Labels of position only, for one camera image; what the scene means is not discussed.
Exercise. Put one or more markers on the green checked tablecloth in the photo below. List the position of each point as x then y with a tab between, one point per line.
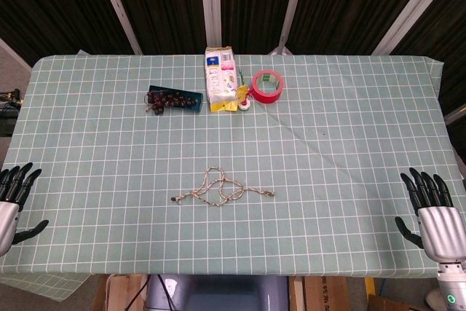
291	143

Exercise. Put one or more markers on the yellow feather shuttlecock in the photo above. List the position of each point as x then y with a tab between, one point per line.
243	106

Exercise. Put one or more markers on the red tape roll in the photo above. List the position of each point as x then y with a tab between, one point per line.
265	97

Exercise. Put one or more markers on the teal plastic tray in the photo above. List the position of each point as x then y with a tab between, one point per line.
197	101

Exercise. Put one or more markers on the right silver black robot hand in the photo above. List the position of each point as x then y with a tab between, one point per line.
438	231

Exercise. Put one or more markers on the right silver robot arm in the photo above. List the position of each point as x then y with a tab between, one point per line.
453	285

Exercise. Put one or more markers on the white partition frame post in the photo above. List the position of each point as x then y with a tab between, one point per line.
293	8
211	5
118	8
411	8

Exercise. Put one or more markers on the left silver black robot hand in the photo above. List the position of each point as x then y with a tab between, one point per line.
9	216

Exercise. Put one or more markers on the grey blue robot torso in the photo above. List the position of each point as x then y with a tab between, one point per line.
218	296

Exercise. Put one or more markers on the light wooden plank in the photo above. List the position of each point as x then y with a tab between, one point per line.
296	294

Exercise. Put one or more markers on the white yellow snack package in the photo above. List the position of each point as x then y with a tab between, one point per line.
218	78

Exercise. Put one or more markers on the brown printed cardboard box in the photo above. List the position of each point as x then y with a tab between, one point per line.
325	294

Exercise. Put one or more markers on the dark red cherry bunch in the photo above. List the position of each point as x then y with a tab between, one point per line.
164	100

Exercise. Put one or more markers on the white round object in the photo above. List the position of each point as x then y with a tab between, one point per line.
435	300

